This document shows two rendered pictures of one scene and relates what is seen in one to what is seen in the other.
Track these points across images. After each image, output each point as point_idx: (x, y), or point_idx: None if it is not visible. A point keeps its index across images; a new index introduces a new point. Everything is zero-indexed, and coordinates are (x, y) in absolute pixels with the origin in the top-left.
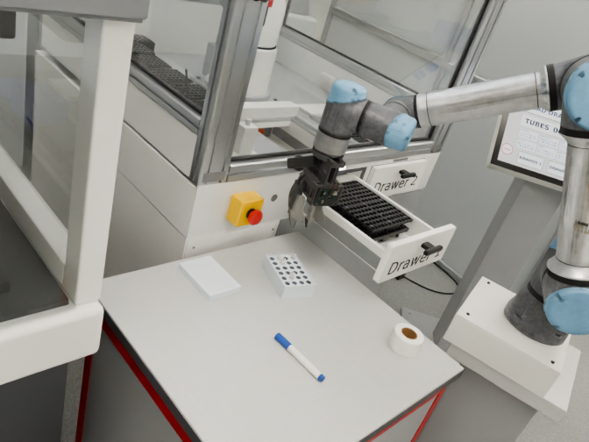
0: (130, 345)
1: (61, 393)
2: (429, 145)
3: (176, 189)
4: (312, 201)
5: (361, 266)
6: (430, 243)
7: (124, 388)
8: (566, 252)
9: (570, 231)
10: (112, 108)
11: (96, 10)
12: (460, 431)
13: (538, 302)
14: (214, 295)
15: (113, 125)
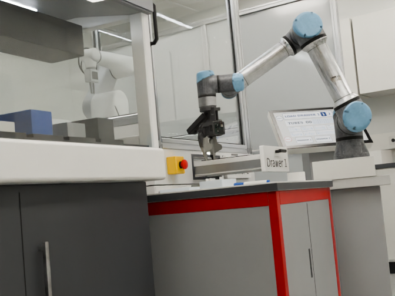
0: (171, 194)
1: (149, 228)
2: (245, 147)
3: None
4: (213, 130)
5: None
6: (278, 153)
7: (173, 234)
8: (336, 93)
9: (331, 83)
10: (148, 48)
11: (143, 6)
12: (356, 238)
13: (344, 140)
14: (190, 187)
15: (149, 56)
